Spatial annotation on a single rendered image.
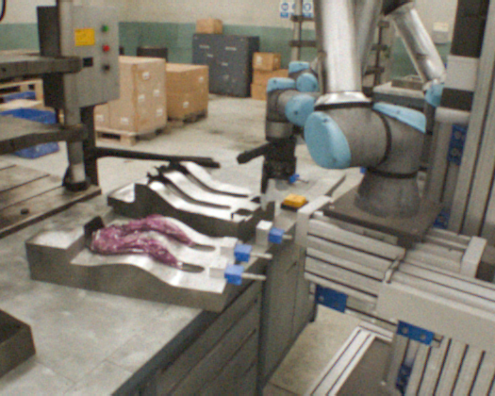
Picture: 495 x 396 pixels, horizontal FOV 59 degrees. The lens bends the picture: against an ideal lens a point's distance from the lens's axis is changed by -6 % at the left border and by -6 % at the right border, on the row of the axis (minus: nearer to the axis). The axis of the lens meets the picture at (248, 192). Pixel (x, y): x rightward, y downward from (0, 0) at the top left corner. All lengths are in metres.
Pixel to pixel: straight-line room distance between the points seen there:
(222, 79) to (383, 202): 7.71
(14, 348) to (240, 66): 7.72
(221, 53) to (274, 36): 1.02
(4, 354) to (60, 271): 0.31
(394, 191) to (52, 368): 0.78
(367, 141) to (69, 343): 0.73
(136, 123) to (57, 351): 4.46
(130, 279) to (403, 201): 0.64
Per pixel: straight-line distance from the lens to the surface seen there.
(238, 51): 8.41
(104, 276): 1.13
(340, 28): 0.95
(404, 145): 0.98
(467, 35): 1.20
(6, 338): 0.96
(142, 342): 0.99
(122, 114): 5.40
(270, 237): 1.34
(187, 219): 1.38
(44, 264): 1.21
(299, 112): 1.09
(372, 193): 1.02
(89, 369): 0.95
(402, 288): 0.95
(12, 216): 1.69
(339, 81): 0.93
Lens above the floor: 1.43
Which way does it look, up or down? 21 degrees down
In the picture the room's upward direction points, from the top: 2 degrees clockwise
